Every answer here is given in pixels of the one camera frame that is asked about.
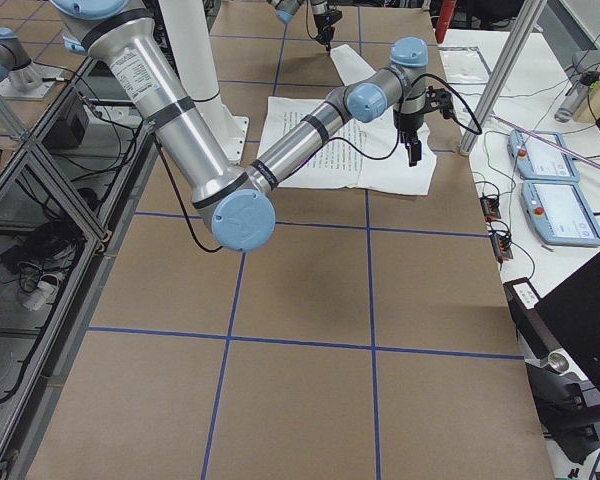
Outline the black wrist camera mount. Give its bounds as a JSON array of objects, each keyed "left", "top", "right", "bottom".
[{"left": 423, "top": 86, "right": 455, "bottom": 120}]

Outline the near blue teach pendant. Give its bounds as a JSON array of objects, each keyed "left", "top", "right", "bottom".
[{"left": 521, "top": 180, "right": 600, "bottom": 247}]

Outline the far blue teach pendant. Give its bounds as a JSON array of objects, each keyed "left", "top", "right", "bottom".
[{"left": 508, "top": 130, "right": 580, "bottom": 183}]

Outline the near orange circuit board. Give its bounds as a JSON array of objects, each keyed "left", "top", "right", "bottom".
[{"left": 490, "top": 230, "right": 513, "bottom": 264}]

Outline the orange circuit board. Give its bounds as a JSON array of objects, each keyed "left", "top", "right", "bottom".
[
  {"left": 490, "top": 230, "right": 513, "bottom": 264},
  {"left": 480, "top": 195, "right": 501, "bottom": 222}
]

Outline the white camera post with base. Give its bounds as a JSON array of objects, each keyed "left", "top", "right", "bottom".
[{"left": 159, "top": 0, "right": 249, "bottom": 164}]

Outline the black white device box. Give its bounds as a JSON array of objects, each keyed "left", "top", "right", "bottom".
[{"left": 503, "top": 277, "right": 573, "bottom": 375}]

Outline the clear plastic packaging bag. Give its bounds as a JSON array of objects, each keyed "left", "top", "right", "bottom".
[{"left": 439, "top": 46, "right": 491, "bottom": 88}]

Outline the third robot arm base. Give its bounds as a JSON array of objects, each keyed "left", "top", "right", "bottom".
[{"left": 0, "top": 27, "right": 63, "bottom": 100}]

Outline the far orange circuit board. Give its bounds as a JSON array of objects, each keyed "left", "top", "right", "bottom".
[{"left": 480, "top": 195, "right": 501, "bottom": 222}]

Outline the blue teach pendant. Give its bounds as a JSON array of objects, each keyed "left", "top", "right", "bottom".
[
  {"left": 521, "top": 180, "right": 600, "bottom": 247},
  {"left": 508, "top": 130, "right": 580, "bottom": 183}
]

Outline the grey water bottle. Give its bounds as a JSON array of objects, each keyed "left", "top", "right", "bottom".
[{"left": 554, "top": 71, "right": 596, "bottom": 123}]

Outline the black laptop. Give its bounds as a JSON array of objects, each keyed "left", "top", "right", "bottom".
[{"left": 536, "top": 251, "right": 600, "bottom": 391}]

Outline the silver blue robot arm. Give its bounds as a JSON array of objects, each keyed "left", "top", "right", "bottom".
[
  {"left": 53, "top": 1, "right": 428, "bottom": 252},
  {"left": 267, "top": 0, "right": 342, "bottom": 52}
]

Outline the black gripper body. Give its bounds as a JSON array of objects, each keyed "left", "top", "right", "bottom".
[
  {"left": 393, "top": 106, "right": 424, "bottom": 148},
  {"left": 313, "top": 10, "right": 339, "bottom": 42}
]

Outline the white long-sleeve printed shirt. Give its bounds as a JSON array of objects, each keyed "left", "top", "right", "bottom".
[{"left": 257, "top": 45, "right": 437, "bottom": 196}]

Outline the aluminium frame post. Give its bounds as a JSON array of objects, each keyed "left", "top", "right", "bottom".
[{"left": 473, "top": 0, "right": 547, "bottom": 132}]

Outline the red cylinder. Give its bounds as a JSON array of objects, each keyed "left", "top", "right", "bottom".
[{"left": 435, "top": 0, "right": 456, "bottom": 44}]

